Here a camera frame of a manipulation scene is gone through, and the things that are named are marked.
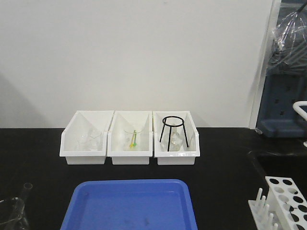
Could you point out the clear glass test tube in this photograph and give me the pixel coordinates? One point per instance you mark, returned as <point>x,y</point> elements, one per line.
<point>26,189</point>

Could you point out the blue-grey pegboard drying rack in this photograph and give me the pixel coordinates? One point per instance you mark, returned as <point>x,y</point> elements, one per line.
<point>276,117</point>

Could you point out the white test tube rack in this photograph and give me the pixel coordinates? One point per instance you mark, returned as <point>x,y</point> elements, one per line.
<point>283,208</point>

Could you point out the middle white storage bin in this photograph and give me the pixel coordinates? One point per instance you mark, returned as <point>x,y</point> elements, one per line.
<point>124,120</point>

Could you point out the white storage bin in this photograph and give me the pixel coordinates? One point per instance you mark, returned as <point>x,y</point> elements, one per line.
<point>124,120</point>
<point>80,123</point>
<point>186,156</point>

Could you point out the right white storage bin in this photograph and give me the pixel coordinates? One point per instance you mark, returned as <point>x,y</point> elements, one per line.
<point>186,156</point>

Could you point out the beaker with coloured droppers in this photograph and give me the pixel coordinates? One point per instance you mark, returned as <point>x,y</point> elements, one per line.
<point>131,140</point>

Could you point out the glass flask under tripod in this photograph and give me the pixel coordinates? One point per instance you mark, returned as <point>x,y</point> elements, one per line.
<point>172,139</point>

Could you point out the clear beakers in left bin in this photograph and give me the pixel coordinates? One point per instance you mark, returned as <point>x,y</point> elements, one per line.
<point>90,140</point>

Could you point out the left white storage bin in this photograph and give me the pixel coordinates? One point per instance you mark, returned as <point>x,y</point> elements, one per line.
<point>80,123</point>

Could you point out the blue plastic tray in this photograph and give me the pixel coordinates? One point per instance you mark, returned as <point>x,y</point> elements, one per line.
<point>149,204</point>

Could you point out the clear plastic bag of pegs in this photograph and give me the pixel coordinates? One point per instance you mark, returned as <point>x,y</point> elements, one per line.
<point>289,48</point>

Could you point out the white lab faucet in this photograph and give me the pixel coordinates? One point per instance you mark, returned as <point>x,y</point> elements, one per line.
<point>297,106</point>

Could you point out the black lab sink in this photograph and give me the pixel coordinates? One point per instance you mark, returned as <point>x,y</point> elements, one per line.
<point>292,165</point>

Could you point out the clear glass beaker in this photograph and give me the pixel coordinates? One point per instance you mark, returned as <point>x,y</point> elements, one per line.
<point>12,214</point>

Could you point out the black wire tripod stand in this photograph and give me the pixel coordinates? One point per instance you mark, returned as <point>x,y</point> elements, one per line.
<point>174,121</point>

